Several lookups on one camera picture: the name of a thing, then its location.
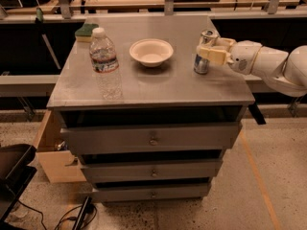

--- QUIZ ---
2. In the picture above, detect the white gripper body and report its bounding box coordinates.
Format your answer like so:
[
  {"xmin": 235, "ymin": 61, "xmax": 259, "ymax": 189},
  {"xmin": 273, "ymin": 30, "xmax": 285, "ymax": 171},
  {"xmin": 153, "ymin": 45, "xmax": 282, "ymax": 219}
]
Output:
[{"xmin": 228, "ymin": 40, "xmax": 262, "ymax": 75}]

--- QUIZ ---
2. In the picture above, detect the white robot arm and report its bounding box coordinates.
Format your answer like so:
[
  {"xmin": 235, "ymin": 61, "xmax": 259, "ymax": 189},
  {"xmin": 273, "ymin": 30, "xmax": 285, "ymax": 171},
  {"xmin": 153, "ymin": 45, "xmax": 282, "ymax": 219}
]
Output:
[{"xmin": 197, "ymin": 37, "xmax": 307, "ymax": 97}]

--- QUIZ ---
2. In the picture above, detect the redbull can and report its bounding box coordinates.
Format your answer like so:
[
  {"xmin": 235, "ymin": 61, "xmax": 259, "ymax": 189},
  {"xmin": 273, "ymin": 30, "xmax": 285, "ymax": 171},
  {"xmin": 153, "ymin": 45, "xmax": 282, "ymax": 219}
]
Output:
[{"xmin": 194, "ymin": 29, "xmax": 220, "ymax": 75}]

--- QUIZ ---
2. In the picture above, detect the clear plastic water bottle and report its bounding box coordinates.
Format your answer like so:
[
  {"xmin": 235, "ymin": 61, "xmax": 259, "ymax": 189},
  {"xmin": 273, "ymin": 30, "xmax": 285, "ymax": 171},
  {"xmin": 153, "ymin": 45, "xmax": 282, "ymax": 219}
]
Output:
[{"xmin": 89, "ymin": 27, "xmax": 123, "ymax": 100}]

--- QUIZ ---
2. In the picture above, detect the top drawer knob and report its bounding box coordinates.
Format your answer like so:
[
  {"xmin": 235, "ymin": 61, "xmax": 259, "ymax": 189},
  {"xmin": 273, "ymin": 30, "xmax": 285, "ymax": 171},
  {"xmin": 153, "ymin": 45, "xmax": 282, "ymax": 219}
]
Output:
[{"xmin": 149, "ymin": 138, "xmax": 158, "ymax": 146}]

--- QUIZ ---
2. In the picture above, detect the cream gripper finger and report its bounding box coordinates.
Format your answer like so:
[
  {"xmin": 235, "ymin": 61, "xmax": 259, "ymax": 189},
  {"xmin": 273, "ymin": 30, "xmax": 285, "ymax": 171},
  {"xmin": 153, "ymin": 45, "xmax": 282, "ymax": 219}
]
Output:
[
  {"xmin": 197, "ymin": 45, "xmax": 233, "ymax": 65},
  {"xmin": 215, "ymin": 37, "xmax": 237, "ymax": 48}
]

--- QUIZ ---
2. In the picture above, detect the grey drawer cabinet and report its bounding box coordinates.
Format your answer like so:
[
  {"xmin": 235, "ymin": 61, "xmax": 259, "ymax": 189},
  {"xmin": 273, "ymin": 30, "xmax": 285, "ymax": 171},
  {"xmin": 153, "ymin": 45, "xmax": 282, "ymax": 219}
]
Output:
[{"xmin": 48, "ymin": 14, "xmax": 254, "ymax": 202}]

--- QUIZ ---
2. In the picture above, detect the green yellow sponge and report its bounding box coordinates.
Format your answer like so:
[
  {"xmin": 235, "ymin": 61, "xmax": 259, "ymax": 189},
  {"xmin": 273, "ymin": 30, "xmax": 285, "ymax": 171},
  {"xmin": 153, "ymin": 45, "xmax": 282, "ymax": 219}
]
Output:
[{"xmin": 75, "ymin": 23, "xmax": 99, "ymax": 42}]

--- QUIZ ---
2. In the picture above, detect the black tray stand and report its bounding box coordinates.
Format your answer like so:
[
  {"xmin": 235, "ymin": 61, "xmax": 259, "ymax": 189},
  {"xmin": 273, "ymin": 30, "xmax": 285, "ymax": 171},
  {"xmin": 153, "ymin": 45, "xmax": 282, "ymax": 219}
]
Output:
[{"xmin": 0, "ymin": 144, "xmax": 36, "ymax": 222}]

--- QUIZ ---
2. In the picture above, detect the wooden open drawer box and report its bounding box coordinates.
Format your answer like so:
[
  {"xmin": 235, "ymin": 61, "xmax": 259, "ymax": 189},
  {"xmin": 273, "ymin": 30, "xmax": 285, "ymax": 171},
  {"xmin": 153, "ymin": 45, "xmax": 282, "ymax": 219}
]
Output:
[{"xmin": 33, "ymin": 110, "xmax": 85, "ymax": 183}]

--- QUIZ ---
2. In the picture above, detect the black floor cable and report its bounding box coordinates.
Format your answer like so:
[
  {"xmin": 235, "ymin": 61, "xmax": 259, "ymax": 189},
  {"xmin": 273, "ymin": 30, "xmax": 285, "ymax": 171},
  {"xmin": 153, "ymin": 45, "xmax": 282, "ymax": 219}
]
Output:
[{"xmin": 17, "ymin": 198, "xmax": 98, "ymax": 230}]

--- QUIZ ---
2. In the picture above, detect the white bowl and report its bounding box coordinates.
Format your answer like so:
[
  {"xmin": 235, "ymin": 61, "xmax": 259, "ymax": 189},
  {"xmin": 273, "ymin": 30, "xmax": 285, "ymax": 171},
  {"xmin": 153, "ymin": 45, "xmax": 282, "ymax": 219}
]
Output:
[{"xmin": 130, "ymin": 38, "xmax": 174, "ymax": 67}]

